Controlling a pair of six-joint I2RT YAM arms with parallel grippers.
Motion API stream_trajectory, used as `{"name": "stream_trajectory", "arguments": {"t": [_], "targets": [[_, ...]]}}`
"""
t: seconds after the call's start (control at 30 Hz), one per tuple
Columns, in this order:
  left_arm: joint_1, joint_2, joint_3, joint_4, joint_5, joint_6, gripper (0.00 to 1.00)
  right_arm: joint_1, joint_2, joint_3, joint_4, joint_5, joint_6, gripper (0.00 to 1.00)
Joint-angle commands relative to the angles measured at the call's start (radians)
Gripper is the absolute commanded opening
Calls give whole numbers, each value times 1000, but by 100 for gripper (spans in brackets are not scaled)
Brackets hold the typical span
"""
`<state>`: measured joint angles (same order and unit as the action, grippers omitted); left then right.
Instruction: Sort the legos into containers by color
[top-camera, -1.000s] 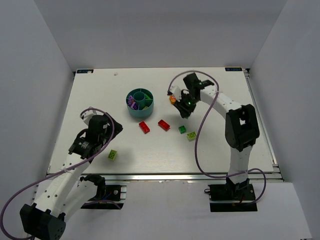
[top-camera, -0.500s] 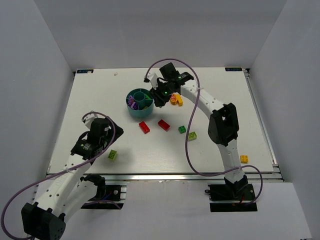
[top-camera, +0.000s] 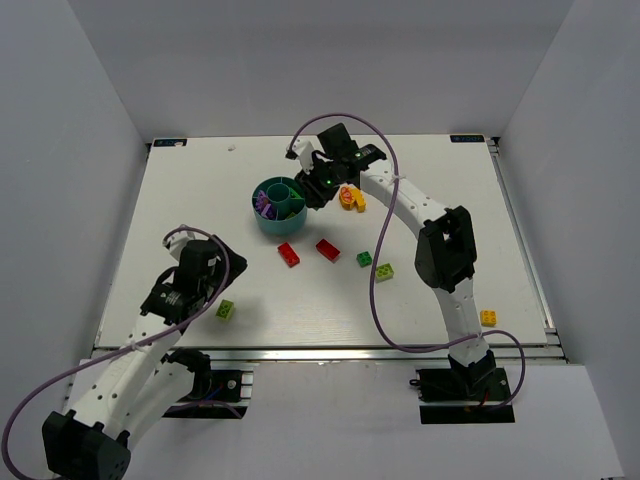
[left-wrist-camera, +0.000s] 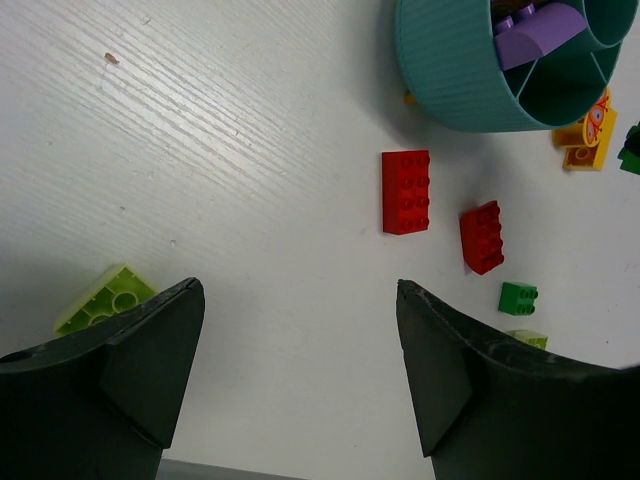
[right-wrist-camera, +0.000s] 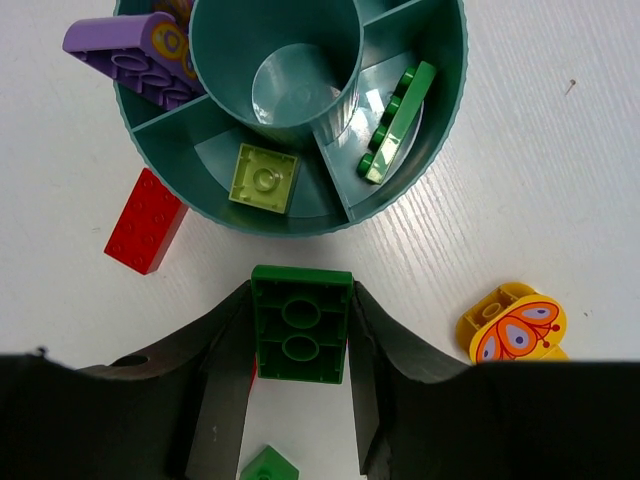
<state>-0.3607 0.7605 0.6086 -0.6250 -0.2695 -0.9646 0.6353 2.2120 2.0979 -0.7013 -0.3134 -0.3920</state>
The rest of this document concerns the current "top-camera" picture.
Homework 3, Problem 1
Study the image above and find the thin green lego piece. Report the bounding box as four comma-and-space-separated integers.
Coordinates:
289, 185, 304, 199

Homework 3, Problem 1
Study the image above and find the purple lego brick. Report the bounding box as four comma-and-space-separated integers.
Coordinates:
257, 203, 277, 221
254, 190, 270, 214

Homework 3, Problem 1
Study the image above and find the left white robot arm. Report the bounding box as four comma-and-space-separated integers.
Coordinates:
42, 238, 247, 479

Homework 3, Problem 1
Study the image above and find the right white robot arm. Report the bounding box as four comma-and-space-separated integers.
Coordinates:
286, 123, 496, 396

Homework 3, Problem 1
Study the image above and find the yellow orange lego figure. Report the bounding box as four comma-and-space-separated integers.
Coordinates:
339, 186, 367, 213

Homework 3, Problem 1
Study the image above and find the teal round divided container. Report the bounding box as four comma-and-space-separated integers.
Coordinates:
251, 176, 307, 237

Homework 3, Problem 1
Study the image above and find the left red lego brick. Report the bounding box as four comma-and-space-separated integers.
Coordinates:
277, 242, 300, 268

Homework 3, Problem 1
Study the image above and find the red lego brick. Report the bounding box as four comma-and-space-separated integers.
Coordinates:
277, 242, 300, 268
316, 239, 341, 262

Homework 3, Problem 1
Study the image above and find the right red lego brick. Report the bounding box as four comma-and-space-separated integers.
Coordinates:
316, 239, 341, 262

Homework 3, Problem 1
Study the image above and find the small green lego brick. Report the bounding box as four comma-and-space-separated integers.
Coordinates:
356, 251, 372, 268

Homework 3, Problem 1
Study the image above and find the pale green sloped lego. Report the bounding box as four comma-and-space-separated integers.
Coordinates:
374, 263, 394, 283

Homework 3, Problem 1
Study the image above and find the right blue corner label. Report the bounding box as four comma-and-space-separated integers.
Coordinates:
449, 134, 485, 143

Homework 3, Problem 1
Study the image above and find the blue corner label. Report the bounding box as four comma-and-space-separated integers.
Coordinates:
449, 134, 485, 143
152, 138, 187, 148

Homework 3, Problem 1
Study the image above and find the left blue corner label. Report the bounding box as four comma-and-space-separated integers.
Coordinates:
152, 138, 187, 148

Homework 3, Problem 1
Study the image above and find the yellow lego brick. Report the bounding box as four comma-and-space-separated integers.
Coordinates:
480, 310, 498, 327

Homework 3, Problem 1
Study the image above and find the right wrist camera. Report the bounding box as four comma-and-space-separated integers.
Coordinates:
285, 138, 314, 175

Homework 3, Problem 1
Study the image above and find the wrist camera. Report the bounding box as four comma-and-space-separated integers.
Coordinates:
162, 225, 195, 261
285, 138, 314, 175

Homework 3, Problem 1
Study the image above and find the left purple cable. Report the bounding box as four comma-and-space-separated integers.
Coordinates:
0, 225, 243, 479

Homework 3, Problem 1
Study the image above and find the purple cable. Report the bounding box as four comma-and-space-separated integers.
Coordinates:
287, 112, 527, 413
0, 225, 243, 479

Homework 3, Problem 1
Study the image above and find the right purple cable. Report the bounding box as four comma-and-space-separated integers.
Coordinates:
287, 112, 527, 413

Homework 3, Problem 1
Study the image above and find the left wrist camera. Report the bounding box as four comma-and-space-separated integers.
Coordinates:
162, 225, 195, 261

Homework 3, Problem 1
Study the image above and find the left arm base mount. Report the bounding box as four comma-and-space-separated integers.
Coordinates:
164, 368, 253, 420

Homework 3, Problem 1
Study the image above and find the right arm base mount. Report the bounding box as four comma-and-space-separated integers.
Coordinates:
409, 368, 515, 425

